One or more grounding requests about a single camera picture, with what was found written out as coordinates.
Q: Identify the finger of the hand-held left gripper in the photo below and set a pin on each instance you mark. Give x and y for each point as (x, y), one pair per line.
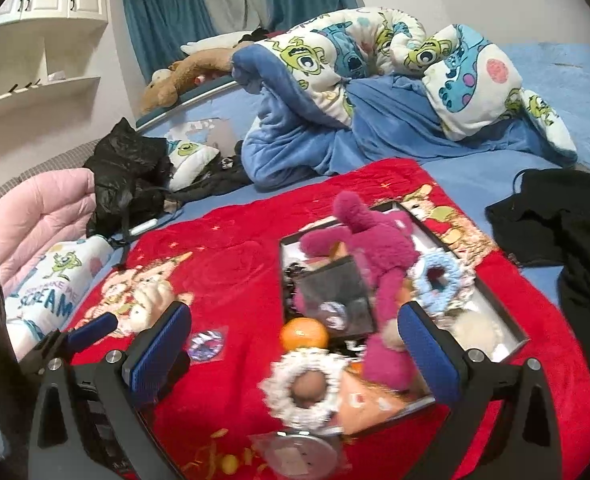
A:
(92, 330)

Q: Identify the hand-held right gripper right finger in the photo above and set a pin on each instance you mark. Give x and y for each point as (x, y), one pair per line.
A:
(427, 350)

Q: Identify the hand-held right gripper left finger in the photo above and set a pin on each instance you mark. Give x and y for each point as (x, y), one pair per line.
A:
(155, 355)

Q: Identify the black shallow box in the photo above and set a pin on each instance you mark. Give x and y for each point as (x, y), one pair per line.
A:
(405, 410)

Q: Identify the orange triangular packet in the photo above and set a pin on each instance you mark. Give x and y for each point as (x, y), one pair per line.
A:
(370, 400)

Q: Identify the blue crochet scrunchie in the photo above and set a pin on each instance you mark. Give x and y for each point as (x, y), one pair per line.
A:
(425, 270)

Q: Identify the white crochet scrunchie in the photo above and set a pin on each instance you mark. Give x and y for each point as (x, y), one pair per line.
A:
(275, 385)

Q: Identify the white plush rabbit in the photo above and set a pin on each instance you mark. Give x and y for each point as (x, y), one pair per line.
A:
(145, 310)

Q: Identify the beige fur pom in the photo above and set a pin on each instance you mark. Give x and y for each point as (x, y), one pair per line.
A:
(475, 332)

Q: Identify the long printed pillow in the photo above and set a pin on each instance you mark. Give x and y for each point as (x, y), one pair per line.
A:
(50, 300)

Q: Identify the purple disc packet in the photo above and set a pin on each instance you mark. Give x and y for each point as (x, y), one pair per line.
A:
(207, 345)

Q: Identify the pink plush toy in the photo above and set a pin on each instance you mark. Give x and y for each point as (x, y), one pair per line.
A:
(380, 260)

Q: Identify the white tube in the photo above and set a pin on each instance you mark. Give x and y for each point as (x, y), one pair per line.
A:
(142, 227)

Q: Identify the red embroidered blanket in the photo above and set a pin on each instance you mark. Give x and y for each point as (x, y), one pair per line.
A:
(240, 270)

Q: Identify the pink quilt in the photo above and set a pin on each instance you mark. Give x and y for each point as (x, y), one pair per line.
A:
(40, 220)

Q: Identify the clear packet with dark item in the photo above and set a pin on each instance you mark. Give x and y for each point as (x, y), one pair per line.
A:
(325, 280)

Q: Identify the black plastic bag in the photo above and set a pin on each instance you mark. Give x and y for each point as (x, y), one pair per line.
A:
(120, 170)

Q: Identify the grey round packaged item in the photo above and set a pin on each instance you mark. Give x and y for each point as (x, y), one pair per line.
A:
(295, 455)

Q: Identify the black clothing pile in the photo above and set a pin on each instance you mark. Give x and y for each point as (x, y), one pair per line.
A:
(220, 180)

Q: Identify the black garment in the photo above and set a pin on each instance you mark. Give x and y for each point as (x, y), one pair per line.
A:
(575, 220)

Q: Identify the small monster print pillow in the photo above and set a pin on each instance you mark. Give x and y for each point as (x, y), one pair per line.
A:
(190, 152)

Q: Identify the cartoon printed duvet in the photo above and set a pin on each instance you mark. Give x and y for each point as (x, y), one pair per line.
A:
(455, 75)

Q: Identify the brown plush toy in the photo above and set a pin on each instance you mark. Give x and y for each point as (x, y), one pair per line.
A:
(200, 65)

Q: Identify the bed with blue sheet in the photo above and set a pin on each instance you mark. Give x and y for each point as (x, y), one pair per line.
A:
(550, 60)

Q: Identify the blue curtain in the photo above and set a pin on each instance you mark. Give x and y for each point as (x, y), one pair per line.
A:
(160, 15)

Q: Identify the white wall shelf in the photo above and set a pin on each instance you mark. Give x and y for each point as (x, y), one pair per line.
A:
(35, 95)

